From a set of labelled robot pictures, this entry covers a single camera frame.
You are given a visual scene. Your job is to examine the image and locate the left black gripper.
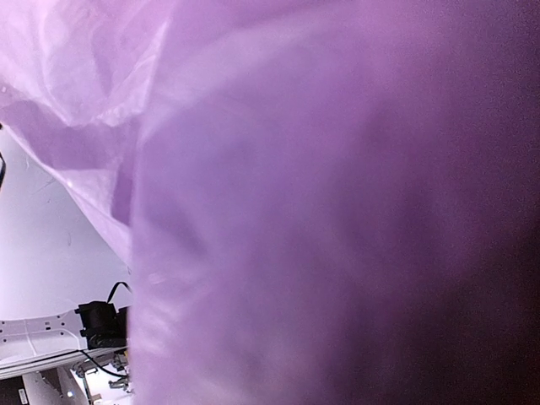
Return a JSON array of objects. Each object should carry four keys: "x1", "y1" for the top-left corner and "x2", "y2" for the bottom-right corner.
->
[{"x1": 74, "y1": 301, "x2": 129, "y2": 350}]

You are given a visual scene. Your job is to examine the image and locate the purple pink wrapping paper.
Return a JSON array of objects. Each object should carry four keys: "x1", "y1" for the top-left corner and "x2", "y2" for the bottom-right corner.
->
[{"x1": 1, "y1": 1, "x2": 539, "y2": 404}]

